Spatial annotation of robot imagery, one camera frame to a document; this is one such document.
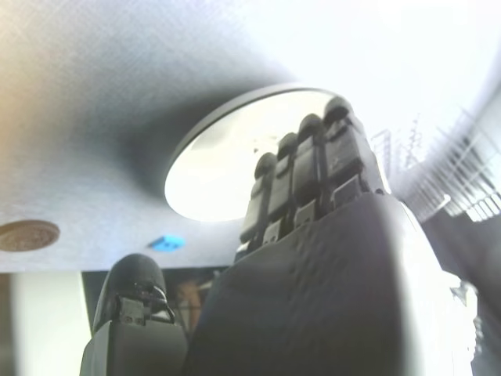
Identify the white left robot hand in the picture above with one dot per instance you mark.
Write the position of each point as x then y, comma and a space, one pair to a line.
313, 293

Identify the light blue rectangular block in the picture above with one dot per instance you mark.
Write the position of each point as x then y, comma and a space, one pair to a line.
166, 243

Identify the brown round disc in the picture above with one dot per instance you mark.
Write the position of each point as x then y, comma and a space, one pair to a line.
27, 236

